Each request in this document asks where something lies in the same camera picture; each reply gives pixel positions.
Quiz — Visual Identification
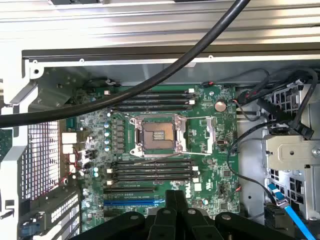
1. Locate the black RAM slot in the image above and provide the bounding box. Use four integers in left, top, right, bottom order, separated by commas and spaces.
107, 165, 200, 172
107, 159, 200, 167
107, 175, 200, 183
138, 89, 196, 96
109, 105, 195, 113
107, 170, 200, 178
116, 99, 196, 107
126, 94, 196, 101

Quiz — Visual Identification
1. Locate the blue expansion slot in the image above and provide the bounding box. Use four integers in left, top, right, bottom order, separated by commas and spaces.
103, 198, 166, 207

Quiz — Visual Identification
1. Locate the long black expansion slot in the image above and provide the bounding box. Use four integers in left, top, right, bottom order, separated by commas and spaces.
103, 185, 156, 194

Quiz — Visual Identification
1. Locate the short black expansion slot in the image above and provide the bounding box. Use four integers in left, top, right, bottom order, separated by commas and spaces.
104, 209, 132, 218

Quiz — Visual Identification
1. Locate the green motherboard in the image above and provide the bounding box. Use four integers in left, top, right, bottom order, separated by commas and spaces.
59, 84, 242, 233

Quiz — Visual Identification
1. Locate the thin metal locking lever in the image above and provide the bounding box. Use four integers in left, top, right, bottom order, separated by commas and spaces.
184, 115, 215, 121
133, 152, 187, 166

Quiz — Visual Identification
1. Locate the black power plug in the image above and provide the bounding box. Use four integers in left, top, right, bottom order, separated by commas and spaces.
264, 204, 286, 226

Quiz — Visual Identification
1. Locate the CPU socket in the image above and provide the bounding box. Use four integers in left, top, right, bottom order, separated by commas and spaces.
128, 113, 188, 158

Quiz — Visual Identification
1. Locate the grey power supply unit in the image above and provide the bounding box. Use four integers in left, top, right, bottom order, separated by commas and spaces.
18, 184, 84, 240

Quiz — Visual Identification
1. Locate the silver coin cell battery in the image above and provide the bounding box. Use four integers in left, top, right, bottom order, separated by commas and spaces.
214, 99, 228, 113

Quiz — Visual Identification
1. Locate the metal disk bay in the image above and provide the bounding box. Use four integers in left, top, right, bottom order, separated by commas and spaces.
261, 83, 320, 227

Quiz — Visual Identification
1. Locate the blue case latch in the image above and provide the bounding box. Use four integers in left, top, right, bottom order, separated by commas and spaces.
20, 223, 41, 238

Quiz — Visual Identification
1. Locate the grey metal PC case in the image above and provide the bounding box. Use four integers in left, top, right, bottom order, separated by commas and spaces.
0, 48, 320, 240

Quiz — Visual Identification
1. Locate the green graphics card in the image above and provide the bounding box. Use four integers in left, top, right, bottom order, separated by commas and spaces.
0, 127, 13, 158

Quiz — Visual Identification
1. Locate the blue flat data wire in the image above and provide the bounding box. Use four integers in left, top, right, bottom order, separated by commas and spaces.
267, 183, 316, 240

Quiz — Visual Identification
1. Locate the red fan wire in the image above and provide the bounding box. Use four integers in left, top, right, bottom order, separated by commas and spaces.
58, 146, 85, 187

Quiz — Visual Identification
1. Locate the black flat data wire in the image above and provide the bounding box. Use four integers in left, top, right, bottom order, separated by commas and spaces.
257, 96, 315, 141

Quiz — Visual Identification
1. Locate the black camera cable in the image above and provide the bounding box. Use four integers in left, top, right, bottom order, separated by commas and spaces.
0, 0, 252, 129

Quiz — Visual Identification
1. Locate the thin black red wire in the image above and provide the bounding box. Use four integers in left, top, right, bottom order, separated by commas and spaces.
201, 68, 271, 87

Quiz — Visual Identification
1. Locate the thick black power wire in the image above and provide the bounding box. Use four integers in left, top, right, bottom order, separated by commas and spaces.
239, 67, 320, 126

